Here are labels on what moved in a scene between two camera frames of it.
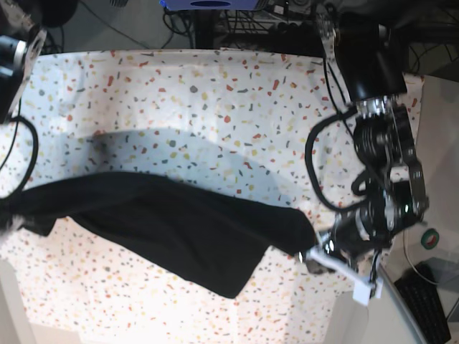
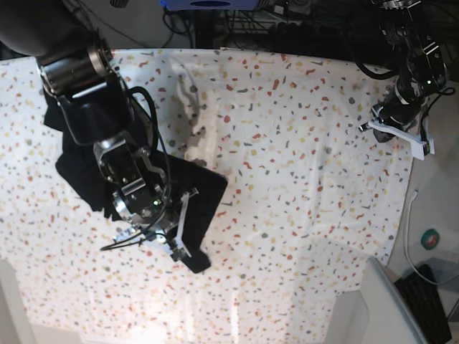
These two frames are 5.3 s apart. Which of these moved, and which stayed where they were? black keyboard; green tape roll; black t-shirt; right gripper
Moved: black t-shirt; right gripper
Stayed: black keyboard; green tape roll
